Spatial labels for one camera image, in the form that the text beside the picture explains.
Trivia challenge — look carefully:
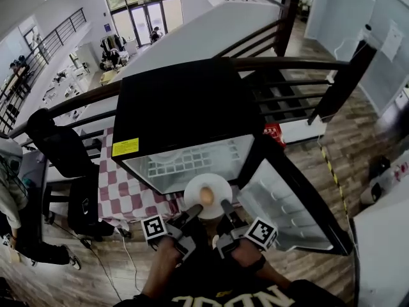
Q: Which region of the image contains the black bag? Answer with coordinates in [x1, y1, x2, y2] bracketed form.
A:
[369, 155, 392, 180]

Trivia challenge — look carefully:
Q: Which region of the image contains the white paper sheet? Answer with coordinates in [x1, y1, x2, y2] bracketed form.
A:
[381, 24, 405, 62]

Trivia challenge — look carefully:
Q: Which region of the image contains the person's left forearm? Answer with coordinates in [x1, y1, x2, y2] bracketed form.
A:
[140, 237, 183, 300]

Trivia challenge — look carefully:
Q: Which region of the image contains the yellow black floor tape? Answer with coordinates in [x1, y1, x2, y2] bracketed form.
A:
[320, 145, 350, 217]

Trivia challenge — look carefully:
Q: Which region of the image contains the white table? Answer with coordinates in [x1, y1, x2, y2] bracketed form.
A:
[350, 177, 409, 307]

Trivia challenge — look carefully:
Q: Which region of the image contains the person's right forearm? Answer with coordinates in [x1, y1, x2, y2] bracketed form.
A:
[255, 262, 292, 290]

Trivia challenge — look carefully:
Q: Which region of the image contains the brown egg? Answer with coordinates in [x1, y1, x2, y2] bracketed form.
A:
[199, 186, 215, 205]

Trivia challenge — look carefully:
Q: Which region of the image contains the dark wooden stair railing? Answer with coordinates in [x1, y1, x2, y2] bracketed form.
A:
[213, 0, 302, 59]

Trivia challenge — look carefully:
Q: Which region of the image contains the black backpack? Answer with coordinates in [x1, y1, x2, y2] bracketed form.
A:
[67, 170, 116, 239]

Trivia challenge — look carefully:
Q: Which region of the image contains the red white checkered tablecloth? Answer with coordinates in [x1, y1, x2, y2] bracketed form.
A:
[97, 127, 190, 224]

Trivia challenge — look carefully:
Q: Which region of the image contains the black floor cable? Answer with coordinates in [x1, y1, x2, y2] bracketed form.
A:
[52, 221, 124, 302]

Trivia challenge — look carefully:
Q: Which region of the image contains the person's right hand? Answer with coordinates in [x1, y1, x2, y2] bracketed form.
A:
[233, 237, 266, 267]

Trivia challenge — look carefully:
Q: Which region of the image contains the clothes rack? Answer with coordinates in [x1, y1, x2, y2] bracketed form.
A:
[100, 33, 127, 53]

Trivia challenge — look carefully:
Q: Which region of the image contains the yellow table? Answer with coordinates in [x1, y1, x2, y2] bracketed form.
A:
[98, 70, 120, 86]

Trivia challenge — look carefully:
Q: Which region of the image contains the white round plate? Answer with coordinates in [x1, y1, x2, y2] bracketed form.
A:
[183, 173, 233, 220]

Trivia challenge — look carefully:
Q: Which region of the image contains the red box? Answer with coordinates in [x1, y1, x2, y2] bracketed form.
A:
[263, 122, 287, 149]

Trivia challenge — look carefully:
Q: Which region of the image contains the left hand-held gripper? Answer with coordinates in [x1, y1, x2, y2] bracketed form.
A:
[141, 203, 205, 262]

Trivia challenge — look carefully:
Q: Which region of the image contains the glass entrance door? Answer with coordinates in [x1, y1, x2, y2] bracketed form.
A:
[102, 0, 185, 47]

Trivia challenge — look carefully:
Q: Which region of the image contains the black wristband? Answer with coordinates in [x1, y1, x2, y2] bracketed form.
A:
[245, 253, 267, 273]

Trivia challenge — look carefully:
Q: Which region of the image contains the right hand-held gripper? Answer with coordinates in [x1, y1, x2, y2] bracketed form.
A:
[215, 198, 279, 260]

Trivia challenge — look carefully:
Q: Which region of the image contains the black shirt cream lettering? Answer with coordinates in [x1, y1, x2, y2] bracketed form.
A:
[113, 222, 355, 307]

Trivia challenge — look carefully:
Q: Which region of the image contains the black mini fridge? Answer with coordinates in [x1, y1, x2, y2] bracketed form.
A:
[111, 57, 353, 257]

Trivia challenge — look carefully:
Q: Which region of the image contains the white floor cable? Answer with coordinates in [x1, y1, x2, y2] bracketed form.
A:
[120, 231, 142, 293]

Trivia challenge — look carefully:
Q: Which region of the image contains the black metal balcony railing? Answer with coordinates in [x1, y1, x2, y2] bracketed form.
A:
[0, 7, 88, 134]

